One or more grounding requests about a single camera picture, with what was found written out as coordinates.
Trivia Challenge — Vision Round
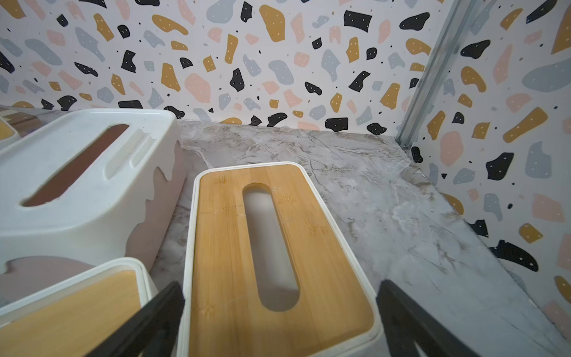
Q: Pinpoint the right corner aluminium post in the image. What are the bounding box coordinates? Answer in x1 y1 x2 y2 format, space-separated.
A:
395 0 483 150

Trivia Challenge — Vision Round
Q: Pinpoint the white pink tissue box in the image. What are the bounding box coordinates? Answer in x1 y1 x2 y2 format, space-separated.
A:
1 109 186 305

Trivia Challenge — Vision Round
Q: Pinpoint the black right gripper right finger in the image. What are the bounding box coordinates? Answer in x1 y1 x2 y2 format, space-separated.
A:
376 280 477 356

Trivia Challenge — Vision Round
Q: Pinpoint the light bamboo lid tissue box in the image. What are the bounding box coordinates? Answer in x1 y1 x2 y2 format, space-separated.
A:
177 162 383 356

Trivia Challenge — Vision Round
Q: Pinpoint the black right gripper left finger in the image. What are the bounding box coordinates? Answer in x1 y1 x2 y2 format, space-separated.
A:
88 281 185 356

